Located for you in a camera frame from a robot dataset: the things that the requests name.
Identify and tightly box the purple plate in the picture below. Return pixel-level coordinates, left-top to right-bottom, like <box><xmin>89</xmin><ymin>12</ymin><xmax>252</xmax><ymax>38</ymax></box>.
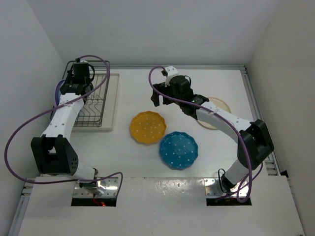
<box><xmin>54</xmin><ymin>80</ymin><xmax>63</xmax><ymax>107</ymax></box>

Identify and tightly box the yellow dotted plate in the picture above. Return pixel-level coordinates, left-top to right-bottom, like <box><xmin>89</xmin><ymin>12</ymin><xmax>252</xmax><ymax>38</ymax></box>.
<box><xmin>129</xmin><ymin>111</ymin><xmax>167</xmax><ymax>145</ymax></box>

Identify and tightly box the light blue plate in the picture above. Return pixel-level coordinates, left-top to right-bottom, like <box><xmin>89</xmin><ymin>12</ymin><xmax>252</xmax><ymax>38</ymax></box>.
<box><xmin>55</xmin><ymin>80</ymin><xmax>64</xmax><ymax>106</ymax></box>

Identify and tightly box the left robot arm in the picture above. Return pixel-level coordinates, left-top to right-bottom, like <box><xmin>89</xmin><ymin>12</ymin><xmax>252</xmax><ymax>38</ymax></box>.
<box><xmin>31</xmin><ymin>60</ymin><xmax>97</xmax><ymax>184</ymax></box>

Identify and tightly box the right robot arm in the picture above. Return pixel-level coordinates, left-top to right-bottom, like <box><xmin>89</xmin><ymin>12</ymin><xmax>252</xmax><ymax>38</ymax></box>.
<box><xmin>150</xmin><ymin>75</ymin><xmax>274</xmax><ymax>194</ymax></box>

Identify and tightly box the cream drip tray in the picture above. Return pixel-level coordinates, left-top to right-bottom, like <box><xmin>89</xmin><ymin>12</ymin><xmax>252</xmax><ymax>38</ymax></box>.
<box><xmin>73</xmin><ymin>73</ymin><xmax>120</xmax><ymax>132</ymax></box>

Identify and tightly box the cream green plate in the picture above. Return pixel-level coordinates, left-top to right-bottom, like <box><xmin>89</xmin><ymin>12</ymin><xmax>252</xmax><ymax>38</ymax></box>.
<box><xmin>197</xmin><ymin>97</ymin><xmax>231</xmax><ymax>130</ymax></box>

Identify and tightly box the teal dotted plate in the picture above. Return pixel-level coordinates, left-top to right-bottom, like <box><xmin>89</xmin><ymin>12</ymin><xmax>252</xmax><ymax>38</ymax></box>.
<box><xmin>159</xmin><ymin>131</ymin><xmax>199</xmax><ymax>170</ymax></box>

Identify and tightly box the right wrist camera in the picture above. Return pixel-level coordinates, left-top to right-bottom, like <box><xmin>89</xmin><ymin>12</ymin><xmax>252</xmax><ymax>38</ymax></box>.
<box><xmin>162</xmin><ymin>66</ymin><xmax>179</xmax><ymax>87</ymax></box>

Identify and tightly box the wire dish rack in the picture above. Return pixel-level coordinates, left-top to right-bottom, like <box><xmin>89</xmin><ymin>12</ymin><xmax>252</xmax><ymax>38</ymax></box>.
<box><xmin>62</xmin><ymin>60</ymin><xmax>110</xmax><ymax>129</ymax></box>

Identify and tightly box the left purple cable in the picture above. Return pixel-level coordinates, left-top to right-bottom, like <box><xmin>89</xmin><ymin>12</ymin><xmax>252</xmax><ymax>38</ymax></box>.
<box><xmin>3</xmin><ymin>55</ymin><xmax>124</xmax><ymax>197</ymax></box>

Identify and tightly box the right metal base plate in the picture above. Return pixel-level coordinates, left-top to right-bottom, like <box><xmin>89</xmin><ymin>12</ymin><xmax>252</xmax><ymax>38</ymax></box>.
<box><xmin>203</xmin><ymin>177</ymin><xmax>249</xmax><ymax>199</ymax></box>

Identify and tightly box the metal base plate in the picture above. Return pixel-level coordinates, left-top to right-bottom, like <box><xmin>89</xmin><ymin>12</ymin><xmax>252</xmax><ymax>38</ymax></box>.
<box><xmin>73</xmin><ymin>177</ymin><xmax>119</xmax><ymax>198</ymax></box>
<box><xmin>203</xmin><ymin>177</ymin><xmax>249</xmax><ymax>199</ymax></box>

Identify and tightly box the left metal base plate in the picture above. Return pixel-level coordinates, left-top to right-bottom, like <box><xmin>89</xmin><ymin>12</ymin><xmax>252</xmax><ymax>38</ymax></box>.
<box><xmin>73</xmin><ymin>177</ymin><xmax>119</xmax><ymax>198</ymax></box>

